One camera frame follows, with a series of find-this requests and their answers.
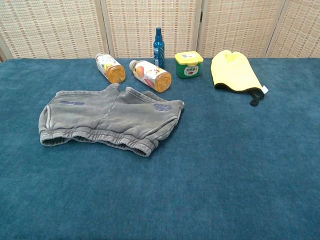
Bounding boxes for grey shorts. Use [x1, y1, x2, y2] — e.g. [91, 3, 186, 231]
[37, 83, 185, 158]

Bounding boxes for juice bottle with mango label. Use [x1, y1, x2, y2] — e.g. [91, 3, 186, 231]
[128, 59, 173, 93]

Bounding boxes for green tub with yellow lid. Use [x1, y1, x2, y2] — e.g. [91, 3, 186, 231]
[174, 50, 204, 79]

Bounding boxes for blue table mat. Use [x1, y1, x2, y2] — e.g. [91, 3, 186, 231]
[0, 57, 320, 240]

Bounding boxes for blue spray bottle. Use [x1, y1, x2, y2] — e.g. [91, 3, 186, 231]
[153, 27, 166, 70]

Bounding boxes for juice bottle with dotted label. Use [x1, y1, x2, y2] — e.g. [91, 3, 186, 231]
[95, 53, 126, 85]

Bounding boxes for yellow cleaning mitt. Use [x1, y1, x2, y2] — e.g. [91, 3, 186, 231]
[210, 49, 270, 107]

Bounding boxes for woven folding screen panel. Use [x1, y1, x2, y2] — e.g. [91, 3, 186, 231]
[0, 0, 111, 61]
[0, 32, 13, 62]
[99, 0, 203, 60]
[197, 0, 286, 59]
[266, 0, 320, 59]

